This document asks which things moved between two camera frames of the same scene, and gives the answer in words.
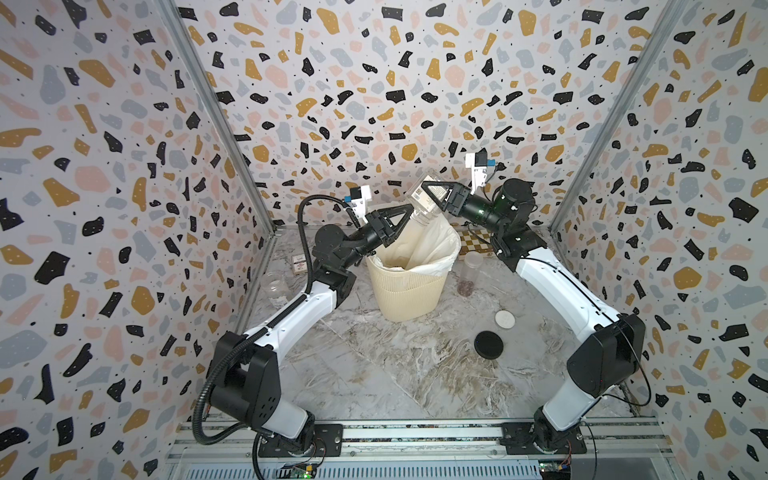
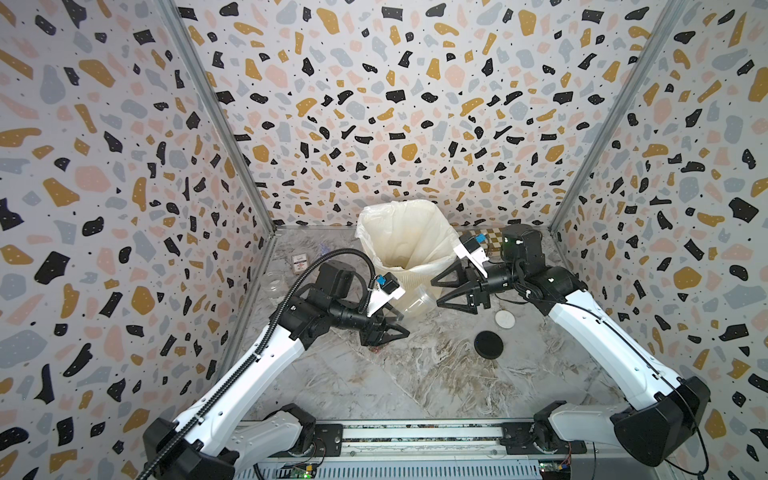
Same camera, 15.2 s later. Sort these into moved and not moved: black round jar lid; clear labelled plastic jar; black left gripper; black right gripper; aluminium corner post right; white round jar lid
Moved: black left gripper; black right gripper
Not moved: black round jar lid; aluminium corner post right; white round jar lid; clear labelled plastic jar
